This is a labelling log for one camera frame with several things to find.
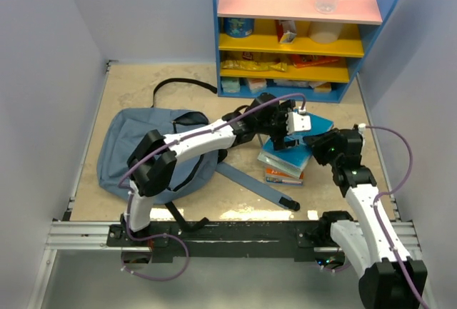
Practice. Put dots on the aluminium rail frame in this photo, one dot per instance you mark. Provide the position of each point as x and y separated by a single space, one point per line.
87 225

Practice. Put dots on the red snack packet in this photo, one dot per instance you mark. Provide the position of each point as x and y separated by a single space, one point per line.
301 61

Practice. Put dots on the orange book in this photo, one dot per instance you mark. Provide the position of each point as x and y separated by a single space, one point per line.
274 176

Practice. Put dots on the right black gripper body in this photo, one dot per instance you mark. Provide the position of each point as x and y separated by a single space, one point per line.
323 150

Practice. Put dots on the pink cover book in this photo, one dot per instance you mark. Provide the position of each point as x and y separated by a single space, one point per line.
319 125

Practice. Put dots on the red white carton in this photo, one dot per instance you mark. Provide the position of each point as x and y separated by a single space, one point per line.
286 31

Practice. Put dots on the blue shelf unit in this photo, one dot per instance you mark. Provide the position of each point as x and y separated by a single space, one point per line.
292 47

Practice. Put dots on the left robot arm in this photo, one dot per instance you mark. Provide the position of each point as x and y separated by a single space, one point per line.
152 164

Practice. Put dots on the blue round tin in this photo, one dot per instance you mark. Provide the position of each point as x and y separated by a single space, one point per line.
238 27

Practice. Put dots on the yellow snack bag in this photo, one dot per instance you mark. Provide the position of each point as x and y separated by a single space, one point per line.
253 61

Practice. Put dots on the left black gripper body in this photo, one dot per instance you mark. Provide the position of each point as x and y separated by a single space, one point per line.
276 128

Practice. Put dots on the yellow sponge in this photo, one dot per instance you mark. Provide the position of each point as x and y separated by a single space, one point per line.
323 88

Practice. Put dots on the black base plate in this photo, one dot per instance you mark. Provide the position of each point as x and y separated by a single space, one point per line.
302 241

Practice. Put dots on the teal book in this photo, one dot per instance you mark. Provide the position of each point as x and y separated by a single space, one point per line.
282 166

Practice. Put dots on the white tissue pack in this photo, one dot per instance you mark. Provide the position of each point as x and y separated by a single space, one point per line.
256 85

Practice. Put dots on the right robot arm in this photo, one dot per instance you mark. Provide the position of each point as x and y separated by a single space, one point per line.
388 277

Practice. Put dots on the blue student backpack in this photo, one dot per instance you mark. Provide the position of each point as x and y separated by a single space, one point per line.
125 133

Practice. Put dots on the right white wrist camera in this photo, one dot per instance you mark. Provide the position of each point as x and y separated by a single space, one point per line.
361 128

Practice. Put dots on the white round container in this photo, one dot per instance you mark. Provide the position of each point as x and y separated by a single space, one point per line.
324 32

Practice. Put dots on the teal tissue pack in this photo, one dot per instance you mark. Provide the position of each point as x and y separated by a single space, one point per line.
230 84

